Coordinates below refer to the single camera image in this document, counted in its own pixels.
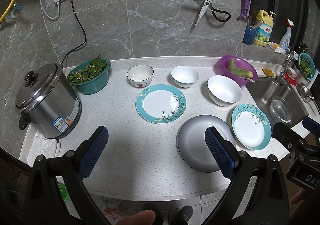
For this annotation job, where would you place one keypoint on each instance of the white spray bottle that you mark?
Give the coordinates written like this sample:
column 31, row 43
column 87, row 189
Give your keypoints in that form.
column 285, row 40

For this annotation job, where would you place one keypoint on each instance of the small teal vegetable bowl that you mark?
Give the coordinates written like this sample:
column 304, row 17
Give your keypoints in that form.
column 306, row 66

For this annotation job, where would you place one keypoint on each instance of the grey deep plate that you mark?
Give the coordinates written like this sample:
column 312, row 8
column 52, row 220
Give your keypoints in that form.
column 192, row 146

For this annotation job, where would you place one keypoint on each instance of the teal basin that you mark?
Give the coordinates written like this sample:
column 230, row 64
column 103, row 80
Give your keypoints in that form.
column 95, row 85

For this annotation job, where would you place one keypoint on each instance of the yellow detergent bottle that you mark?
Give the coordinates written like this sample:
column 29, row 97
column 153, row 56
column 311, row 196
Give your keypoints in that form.
column 263, row 26

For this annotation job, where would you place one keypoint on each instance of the purple plastic bowl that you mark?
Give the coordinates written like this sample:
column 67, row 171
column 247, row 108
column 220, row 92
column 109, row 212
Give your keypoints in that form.
column 221, row 68

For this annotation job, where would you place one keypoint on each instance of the green peeled vegetable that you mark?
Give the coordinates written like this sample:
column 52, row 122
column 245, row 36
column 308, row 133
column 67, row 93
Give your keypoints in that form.
column 241, row 73

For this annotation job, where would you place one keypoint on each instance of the person left hand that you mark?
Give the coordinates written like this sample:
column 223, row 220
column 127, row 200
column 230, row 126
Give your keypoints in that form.
column 146, row 217

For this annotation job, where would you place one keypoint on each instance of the purple utensil hanging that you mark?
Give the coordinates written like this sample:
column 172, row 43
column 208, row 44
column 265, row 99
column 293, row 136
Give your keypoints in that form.
column 245, row 8

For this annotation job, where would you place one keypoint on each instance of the large white bowl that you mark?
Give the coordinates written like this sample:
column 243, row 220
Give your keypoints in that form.
column 223, row 91

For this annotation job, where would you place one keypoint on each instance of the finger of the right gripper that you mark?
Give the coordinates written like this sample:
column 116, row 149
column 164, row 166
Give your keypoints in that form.
column 312, row 126

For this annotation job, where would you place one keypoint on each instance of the stainless steel rice cooker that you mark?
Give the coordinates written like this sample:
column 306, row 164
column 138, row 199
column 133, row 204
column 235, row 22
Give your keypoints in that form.
column 48, row 103

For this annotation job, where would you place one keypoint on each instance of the metal ladle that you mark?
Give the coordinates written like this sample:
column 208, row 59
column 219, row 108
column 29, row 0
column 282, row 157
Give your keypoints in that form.
column 307, row 96

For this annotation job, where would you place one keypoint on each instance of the white cloth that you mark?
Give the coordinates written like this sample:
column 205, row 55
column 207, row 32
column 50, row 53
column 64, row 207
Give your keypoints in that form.
column 50, row 148

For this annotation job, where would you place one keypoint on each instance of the red rimmed ceramic bowl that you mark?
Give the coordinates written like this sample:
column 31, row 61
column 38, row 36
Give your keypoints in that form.
column 140, row 76

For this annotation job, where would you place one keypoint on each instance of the stainless steel sink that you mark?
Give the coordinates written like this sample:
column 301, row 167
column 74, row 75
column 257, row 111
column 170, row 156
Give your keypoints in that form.
column 264, row 90

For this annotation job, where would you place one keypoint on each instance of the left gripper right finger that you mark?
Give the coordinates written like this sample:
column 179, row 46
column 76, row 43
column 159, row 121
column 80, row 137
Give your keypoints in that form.
column 225, row 154

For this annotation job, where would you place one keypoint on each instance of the chrome faucet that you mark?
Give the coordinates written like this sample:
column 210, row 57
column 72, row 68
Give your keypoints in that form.
column 281, row 77

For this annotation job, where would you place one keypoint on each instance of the small white bowl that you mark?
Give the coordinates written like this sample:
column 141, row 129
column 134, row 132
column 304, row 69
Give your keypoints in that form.
column 185, row 76

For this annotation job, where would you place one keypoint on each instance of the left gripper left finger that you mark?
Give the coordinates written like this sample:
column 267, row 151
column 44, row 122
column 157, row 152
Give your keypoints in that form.
column 80, row 163

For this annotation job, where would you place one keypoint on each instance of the teal floral plate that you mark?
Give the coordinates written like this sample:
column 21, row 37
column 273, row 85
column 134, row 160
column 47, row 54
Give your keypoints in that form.
column 251, row 127
column 161, row 104

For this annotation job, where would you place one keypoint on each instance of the kitchen scissors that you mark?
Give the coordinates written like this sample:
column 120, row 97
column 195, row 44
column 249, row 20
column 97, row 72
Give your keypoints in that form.
column 207, row 4

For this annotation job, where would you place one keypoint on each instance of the yellow sponge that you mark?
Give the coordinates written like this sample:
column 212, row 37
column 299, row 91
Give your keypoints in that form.
column 268, row 72

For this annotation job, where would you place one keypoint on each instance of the glass bowl in sink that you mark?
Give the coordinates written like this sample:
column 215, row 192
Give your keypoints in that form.
column 279, row 110

